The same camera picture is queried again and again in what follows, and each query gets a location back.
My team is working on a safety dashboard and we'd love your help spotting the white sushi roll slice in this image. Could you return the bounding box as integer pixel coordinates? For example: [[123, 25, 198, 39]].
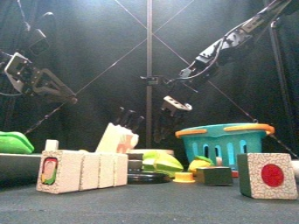
[[112, 153, 130, 187], [97, 152, 119, 189], [79, 151, 103, 192]]

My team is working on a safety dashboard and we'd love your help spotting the dark green sushi block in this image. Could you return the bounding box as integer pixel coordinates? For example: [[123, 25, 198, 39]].
[[195, 166, 235, 186]]

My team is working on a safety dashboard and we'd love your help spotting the sushi piece with red circle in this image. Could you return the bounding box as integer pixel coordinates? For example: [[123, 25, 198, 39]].
[[236, 152, 299, 200]]

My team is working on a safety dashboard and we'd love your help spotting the round wooden board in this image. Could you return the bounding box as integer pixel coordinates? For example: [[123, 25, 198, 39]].
[[127, 148, 175, 157]]

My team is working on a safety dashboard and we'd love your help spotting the green toy lettuce leaf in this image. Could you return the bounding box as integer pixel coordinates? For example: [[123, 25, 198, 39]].
[[142, 150, 184, 178]]

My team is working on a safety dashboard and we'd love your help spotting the white toy knife block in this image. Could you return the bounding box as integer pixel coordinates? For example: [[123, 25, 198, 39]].
[[95, 122, 140, 155]]

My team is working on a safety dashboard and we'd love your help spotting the dark grey stacked block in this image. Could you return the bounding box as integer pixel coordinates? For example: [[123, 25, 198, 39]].
[[125, 152, 146, 173]]

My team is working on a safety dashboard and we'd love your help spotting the teal basket with orange rim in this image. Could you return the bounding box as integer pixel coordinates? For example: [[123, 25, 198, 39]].
[[174, 122, 276, 172]]

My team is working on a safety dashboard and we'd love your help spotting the yellow green toy lemon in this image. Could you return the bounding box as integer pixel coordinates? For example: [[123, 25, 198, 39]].
[[188, 155, 215, 177]]

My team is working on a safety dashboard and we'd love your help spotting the small white block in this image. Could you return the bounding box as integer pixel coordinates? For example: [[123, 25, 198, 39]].
[[44, 139, 61, 152]]

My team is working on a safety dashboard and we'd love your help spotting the black round plate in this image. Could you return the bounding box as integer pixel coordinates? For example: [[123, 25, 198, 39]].
[[125, 171, 172, 185]]

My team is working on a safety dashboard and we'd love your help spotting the small yellow toy cup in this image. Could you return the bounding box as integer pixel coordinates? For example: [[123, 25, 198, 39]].
[[172, 171, 196, 184]]

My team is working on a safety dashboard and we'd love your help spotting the green toy vegetable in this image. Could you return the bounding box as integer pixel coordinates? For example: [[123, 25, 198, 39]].
[[0, 130, 36, 155]]

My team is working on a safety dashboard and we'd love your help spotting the dark flat tray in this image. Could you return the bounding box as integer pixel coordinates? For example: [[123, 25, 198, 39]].
[[0, 152, 44, 187]]

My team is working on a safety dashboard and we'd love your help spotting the white object at edge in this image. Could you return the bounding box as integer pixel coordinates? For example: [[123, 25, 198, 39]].
[[290, 159, 299, 184]]

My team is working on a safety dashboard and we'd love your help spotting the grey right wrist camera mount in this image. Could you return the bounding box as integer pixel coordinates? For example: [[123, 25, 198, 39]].
[[162, 94, 194, 114]]

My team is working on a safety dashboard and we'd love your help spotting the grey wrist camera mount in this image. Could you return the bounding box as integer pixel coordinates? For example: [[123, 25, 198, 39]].
[[4, 52, 33, 92], [162, 94, 194, 114]]

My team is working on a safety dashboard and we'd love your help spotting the black toy knife handle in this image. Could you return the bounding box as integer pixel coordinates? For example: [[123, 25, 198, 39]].
[[120, 109, 136, 128], [131, 115, 146, 134], [113, 106, 127, 126]]

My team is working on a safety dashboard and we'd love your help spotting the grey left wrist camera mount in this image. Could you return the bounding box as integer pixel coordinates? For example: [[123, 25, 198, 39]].
[[4, 52, 33, 92]]

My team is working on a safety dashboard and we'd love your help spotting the vertical metal frame pole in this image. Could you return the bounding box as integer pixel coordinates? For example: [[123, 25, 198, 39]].
[[144, 0, 155, 149]]

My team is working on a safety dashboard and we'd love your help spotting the slanted metal frame pole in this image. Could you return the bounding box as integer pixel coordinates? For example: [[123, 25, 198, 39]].
[[268, 17, 295, 126]]

